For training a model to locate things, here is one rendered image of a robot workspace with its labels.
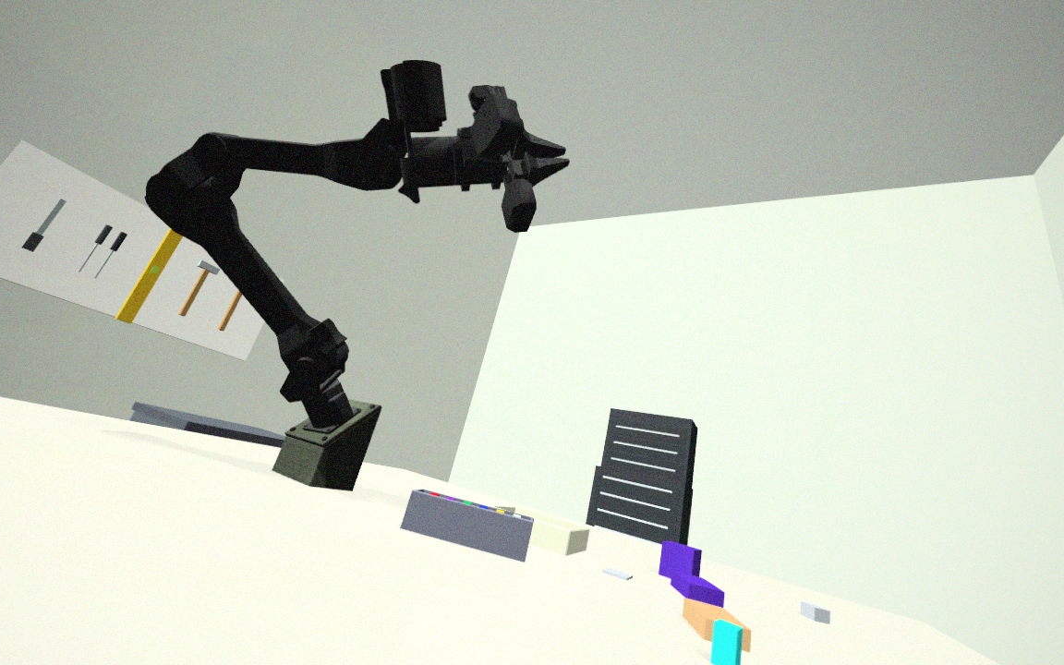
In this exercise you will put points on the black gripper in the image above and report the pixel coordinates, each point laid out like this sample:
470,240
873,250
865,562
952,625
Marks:
531,159

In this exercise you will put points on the cyan rectangular block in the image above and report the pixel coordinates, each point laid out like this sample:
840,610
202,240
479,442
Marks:
726,643

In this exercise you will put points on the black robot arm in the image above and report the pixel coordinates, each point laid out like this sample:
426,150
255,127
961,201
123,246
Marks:
191,194

